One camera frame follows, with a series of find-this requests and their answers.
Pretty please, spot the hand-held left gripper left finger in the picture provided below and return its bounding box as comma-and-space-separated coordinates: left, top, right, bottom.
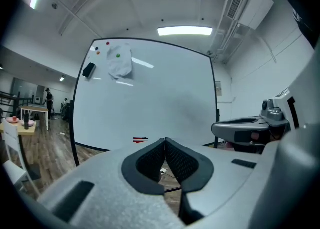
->
37, 137, 187, 229

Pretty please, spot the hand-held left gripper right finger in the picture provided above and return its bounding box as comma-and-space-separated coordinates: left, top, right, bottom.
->
164, 137, 263, 226

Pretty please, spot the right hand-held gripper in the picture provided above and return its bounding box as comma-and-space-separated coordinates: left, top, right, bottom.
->
211, 88, 305, 147

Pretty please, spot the black whiteboard eraser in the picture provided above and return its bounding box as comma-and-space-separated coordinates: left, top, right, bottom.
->
82, 62, 97, 79

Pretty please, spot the wooden table with white legs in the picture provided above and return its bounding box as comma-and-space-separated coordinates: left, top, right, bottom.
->
19, 105, 50, 132

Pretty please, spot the rectangular ceiling light panel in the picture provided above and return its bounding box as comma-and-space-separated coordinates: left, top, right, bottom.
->
157, 25, 214, 37

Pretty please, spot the crumpled white paper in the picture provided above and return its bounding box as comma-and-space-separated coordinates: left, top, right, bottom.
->
106, 42, 134, 80

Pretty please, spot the white wooden chair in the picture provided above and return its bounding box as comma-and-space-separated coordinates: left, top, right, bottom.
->
2, 119, 42, 198

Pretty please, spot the black metal railing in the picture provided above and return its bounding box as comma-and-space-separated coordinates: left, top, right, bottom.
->
0, 90, 35, 118

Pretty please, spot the white air conditioner unit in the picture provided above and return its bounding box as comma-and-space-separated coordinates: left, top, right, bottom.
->
226, 0, 275, 31

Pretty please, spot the person's black shirt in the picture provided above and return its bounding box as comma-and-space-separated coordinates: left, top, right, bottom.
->
267, 0, 320, 49

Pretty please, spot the gray fisheye camera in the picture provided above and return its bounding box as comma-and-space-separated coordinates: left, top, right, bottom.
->
261, 98, 285, 122

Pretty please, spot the white whiteboard with black frame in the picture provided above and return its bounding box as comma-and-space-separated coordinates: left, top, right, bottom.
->
69, 37, 221, 168

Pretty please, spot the yellow pedestal table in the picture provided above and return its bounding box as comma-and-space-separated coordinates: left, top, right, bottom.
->
0, 120, 42, 181

